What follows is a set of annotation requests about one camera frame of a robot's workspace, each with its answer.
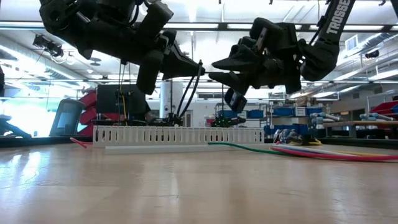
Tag red storage bin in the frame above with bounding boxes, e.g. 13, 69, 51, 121
369, 101, 398, 116

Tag black overhead light bar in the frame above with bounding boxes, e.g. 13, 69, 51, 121
0, 21, 398, 32

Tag red cable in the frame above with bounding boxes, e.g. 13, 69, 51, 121
269, 146, 398, 162

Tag wooden workbench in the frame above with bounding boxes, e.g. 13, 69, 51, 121
323, 120, 398, 139

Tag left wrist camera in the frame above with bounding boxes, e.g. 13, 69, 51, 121
96, 0, 147, 24

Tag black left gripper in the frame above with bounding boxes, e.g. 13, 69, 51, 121
92, 2, 206, 96

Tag white duct cover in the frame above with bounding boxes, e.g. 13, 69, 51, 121
104, 143, 249, 155

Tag white cable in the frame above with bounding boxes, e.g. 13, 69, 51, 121
275, 143, 355, 156

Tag white round pillar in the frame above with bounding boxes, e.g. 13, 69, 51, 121
160, 82, 184, 119

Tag bundle of coloured cables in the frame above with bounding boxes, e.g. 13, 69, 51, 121
207, 141, 292, 157

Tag yellow wire spool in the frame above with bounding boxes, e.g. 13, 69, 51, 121
290, 138, 323, 146

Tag white ceiling vent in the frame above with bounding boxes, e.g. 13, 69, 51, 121
345, 34, 358, 52

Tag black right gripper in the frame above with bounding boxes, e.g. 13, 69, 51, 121
208, 17, 305, 113

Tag white slotted cable duct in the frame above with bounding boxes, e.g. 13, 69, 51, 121
92, 125, 265, 149

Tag black computer monitor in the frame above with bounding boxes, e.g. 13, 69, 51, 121
96, 83, 146, 114

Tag thin black cable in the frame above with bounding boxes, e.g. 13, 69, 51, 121
175, 59, 203, 119

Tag white grey mesh office chair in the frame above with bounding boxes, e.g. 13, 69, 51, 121
49, 98, 86, 137

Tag yellow cable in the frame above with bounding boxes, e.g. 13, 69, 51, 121
338, 151, 396, 157

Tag grey rolled tube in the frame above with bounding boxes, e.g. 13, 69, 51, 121
310, 112, 341, 130
359, 113, 397, 122

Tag red panel structure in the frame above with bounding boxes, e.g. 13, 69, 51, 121
77, 90, 124, 137

